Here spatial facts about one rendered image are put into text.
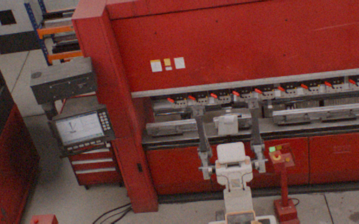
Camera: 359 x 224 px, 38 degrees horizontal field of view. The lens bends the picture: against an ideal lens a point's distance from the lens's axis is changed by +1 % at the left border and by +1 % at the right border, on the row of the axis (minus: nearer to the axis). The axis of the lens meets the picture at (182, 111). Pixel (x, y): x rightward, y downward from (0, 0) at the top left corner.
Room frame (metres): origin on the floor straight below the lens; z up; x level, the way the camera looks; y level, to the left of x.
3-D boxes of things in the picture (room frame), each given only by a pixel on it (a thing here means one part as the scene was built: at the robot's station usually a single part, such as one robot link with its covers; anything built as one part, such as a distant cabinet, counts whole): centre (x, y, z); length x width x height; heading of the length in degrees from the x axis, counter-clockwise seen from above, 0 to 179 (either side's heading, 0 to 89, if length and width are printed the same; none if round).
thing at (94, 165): (4.50, 1.00, 0.50); 0.50 x 0.50 x 1.00; 80
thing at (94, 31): (4.23, 0.52, 1.15); 0.85 x 0.25 x 2.30; 170
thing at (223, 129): (3.75, -0.39, 1.00); 0.26 x 0.18 x 0.01; 170
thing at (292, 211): (3.41, -0.79, 0.06); 0.25 x 0.20 x 0.12; 1
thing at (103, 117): (3.61, 0.84, 1.42); 0.45 x 0.12 x 0.36; 94
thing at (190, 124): (3.99, 0.13, 0.92); 0.50 x 0.06 x 0.10; 80
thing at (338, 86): (3.72, -1.37, 1.26); 0.15 x 0.09 x 0.17; 80
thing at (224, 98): (3.89, -0.39, 1.26); 0.15 x 0.09 x 0.17; 80
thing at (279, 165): (3.44, -0.79, 0.75); 0.20 x 0.16 x 0.18; 91
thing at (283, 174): (3.44, -0.79, 0.39); 0.05 x 0.05 x 0.54; 1
